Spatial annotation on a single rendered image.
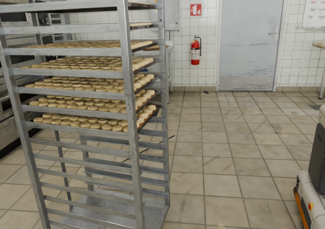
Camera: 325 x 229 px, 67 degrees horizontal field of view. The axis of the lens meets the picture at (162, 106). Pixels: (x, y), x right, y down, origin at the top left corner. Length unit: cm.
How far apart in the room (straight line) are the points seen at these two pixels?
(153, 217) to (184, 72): 343
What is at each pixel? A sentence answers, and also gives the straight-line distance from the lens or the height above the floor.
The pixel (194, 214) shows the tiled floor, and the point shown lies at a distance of 197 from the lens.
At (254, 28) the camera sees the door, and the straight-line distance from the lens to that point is 479.
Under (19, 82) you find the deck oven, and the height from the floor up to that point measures 72.
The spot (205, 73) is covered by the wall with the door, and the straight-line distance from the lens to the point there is 476.
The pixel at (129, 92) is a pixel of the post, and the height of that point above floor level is 108.
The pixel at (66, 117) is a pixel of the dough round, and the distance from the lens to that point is 138.
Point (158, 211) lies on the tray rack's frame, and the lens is 177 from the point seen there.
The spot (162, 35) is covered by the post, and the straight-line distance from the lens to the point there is 136.
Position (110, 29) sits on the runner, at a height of 132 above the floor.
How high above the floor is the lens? 135
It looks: 20 degrees down
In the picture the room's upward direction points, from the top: 2 degrees counter-clockwise
